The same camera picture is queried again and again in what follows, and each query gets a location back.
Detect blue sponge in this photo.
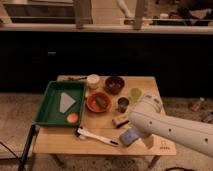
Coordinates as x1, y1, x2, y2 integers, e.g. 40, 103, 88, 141
119, 129, 139, 147

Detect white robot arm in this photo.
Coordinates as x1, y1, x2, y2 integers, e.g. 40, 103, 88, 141
128, 94, 213, 158

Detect orange bowl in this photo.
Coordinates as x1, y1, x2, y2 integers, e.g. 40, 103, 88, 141
86, 92, 112, 113

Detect wooden block eraser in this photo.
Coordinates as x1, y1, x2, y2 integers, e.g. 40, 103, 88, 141
112, 115, 129, 128

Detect dark metal cup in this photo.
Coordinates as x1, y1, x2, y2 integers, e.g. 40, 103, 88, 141
118, 97, 129, 113

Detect green translucent cup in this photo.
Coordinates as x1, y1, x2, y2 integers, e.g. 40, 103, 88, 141
130, 88, 142, 103

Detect green pickle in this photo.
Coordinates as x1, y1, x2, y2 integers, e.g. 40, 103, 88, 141
95, 96, 107, 109

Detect white brush with black tip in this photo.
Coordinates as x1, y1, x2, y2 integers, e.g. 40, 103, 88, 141
76, 127, 119, 146

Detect peach fruit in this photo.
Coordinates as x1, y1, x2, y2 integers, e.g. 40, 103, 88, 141
67, 113, 79, 123

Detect white cup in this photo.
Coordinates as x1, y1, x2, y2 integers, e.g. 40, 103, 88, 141
86, 74, 100, 90

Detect grey folded cloth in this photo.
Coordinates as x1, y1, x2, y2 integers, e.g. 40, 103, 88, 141
59, 92, 76, 114

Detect green plastic tray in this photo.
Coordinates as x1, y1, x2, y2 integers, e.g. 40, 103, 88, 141
34, 81, 86, 127

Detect black pole at table side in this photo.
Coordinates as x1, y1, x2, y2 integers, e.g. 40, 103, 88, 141
18, 124, 36, 171

